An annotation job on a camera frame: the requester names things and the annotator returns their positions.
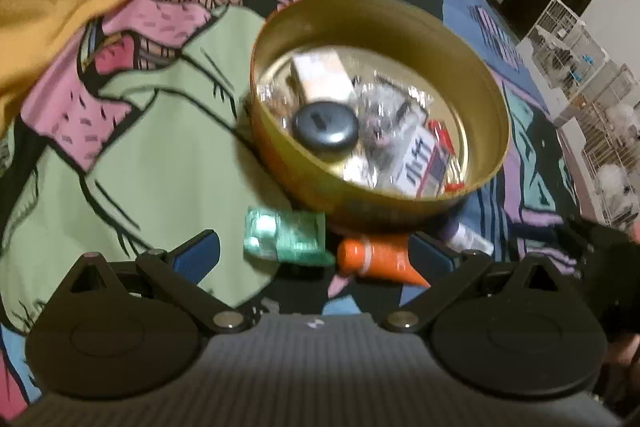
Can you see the white blue plastic box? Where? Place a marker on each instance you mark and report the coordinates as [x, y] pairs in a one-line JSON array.
[[421, 168]]

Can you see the white wire pet cage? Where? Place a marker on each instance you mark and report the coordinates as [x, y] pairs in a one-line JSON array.
[[595, 104]]

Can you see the orange tube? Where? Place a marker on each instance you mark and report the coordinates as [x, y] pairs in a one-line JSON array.
[[381, 257]]

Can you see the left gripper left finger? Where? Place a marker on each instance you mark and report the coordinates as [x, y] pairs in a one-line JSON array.
[[174, 277]]

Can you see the black round case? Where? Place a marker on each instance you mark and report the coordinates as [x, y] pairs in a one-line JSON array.
[[328, 130]]

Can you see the white tube purple cap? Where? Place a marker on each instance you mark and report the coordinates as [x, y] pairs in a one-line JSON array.
[[459, 238]]

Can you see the colourful printed bed cover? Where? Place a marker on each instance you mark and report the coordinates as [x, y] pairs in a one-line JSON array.
[[137, 137]]

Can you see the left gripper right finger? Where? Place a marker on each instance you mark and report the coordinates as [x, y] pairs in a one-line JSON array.
[[450, 275]]

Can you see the round gold tin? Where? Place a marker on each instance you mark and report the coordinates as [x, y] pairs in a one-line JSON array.
[[413, 47]]

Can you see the red clear lighter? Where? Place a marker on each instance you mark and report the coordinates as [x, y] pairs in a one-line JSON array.
[[453, 178]]

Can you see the green foil sachet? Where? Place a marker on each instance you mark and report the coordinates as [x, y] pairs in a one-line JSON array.
[[293, 237]]

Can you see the white soap packet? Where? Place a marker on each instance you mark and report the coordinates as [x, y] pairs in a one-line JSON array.
[[321, 76]]

